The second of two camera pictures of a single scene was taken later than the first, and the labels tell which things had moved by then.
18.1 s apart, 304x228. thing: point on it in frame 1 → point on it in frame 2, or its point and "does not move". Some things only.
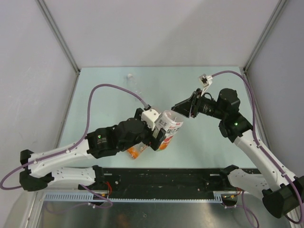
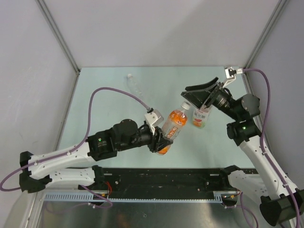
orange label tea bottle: (135, 151) → (174, 124)
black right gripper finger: (184, 108) → (198, 98)
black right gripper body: (194, 109) → (218, 88)
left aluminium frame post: (58, 33) does not move
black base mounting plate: (159, 184) does not move
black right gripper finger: (184, 107) → (203, 86)
